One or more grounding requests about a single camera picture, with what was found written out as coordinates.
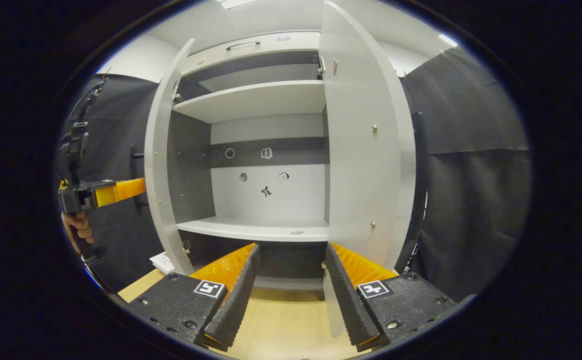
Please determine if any grey double-door shoe cabinet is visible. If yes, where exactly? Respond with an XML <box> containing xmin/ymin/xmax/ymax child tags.
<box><xmin>166</xmin><ymin>31</ymin><xmax>331</xmax><ymax>292</ymax></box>

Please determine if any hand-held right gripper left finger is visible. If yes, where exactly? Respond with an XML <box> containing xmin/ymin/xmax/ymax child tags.
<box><xmin>127</xmin><ymin>243</ymin><xmax>261</xmax><ymax>352</ymax></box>

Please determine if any white booklet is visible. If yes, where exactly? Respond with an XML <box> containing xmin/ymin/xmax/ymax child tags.
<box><xmin>149</xmin><ymin>251</ymin><xmax>175</xmax><ymax>275</ymax></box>

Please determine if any black backdrop cloth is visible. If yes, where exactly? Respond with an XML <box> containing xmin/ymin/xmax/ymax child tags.
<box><xmin>56</xmin><ymin>74</ymin><xmax>166</xmax><ymax>293</ymax></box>
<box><xmin>396</xmin><ymin>46</ymin><xmax>532</xmax><ymax>303</ymax></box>

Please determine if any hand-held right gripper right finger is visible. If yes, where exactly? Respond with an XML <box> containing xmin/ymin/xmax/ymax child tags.
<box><xmin>324</xmin><ymin>242</ymin><xmax>457</xmax><ymax>352</ymax></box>

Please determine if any grey cabinet door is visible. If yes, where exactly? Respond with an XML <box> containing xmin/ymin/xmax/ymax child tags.
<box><xmin>130</xmin><ymin>39</ymin><xmax>196</xmax><ymax>276</ymax></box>
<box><xmin>318</xmin><ymin>1</ymin><xmax>429</xmax><ymax>337</ymax></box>

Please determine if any white cabinet shelf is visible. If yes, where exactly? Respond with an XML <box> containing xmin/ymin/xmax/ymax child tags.
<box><xmin>172</xmin><ymin>80</ymin><xmax>327</xmax><ymax>124</ymax></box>
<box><xmin>176</xmin><ymin>216</ymin><xmax>331</xmax><ymax>243</ymax></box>

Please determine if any large ceiling light panel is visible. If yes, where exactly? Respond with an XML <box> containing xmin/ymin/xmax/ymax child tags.
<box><xmin>216</xmin><ymin>0</ymin><xmax>259</xmax><ymax>10</ymax></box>

